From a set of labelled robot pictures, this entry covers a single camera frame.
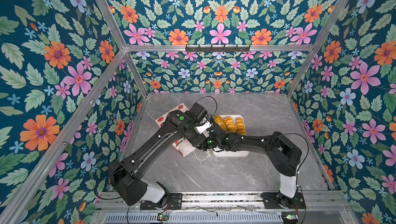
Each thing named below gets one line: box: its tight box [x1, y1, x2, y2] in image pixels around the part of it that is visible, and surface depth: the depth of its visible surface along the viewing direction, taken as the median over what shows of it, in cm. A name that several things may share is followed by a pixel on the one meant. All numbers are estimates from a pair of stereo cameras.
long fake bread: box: [235, 117, 246, 136], surface depth 100 cm
